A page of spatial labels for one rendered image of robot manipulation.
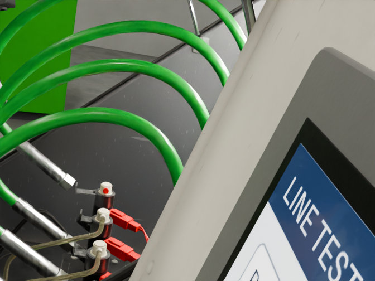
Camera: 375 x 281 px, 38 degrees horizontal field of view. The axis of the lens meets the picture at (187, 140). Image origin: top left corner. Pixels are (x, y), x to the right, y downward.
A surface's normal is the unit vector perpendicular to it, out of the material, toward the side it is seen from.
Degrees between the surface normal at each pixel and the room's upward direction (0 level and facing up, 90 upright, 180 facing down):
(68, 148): 90
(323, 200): 76
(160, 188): 90
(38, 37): 90
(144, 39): 90
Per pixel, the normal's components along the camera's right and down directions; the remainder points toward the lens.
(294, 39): -0.90, -0.36
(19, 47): 0.25, 0.37
